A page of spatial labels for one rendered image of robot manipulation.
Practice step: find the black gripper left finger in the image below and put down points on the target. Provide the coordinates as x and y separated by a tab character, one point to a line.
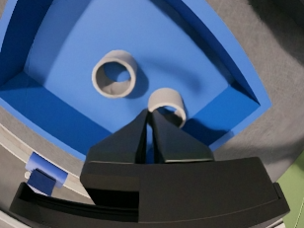
124	145

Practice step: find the grey metal bushing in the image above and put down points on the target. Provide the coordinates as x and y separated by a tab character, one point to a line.
167	97
109	88

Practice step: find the blue open tray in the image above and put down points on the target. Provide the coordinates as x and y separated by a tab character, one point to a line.
49	48

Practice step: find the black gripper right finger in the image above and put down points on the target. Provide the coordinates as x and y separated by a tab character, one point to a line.
172	145

